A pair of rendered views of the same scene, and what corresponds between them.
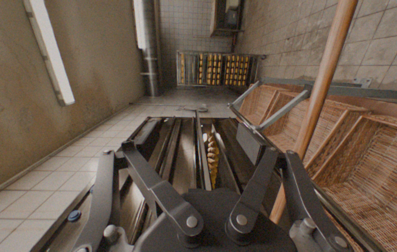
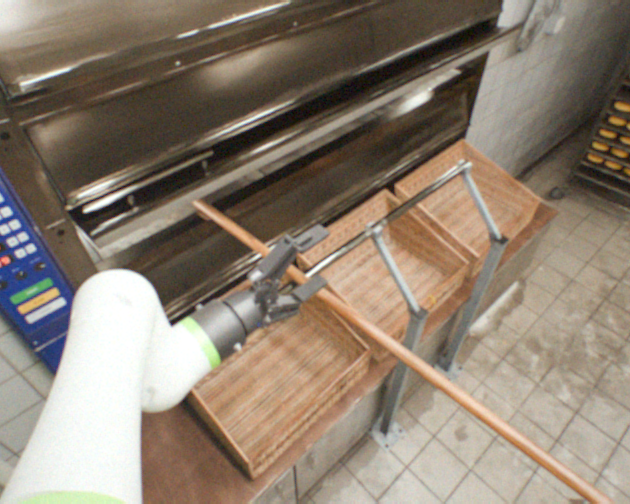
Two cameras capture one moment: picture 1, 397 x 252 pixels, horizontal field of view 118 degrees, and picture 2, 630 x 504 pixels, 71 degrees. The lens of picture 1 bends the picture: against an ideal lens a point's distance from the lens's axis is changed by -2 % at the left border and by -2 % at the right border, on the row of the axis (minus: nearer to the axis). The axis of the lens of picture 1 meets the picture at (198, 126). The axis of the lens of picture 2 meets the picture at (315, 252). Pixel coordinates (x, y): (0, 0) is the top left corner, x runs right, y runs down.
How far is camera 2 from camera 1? 0.72 m
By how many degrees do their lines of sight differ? 47
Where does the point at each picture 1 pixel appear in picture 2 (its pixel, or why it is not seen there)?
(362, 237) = not seen: hidden behind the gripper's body
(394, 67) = (452, 409)
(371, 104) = (388, 364)
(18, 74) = not seen: outside the picture
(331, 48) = (397, 350)
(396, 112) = (368, 378)
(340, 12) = (422, 367)
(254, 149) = (302, 294)
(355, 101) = not seen: hidden behind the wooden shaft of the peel
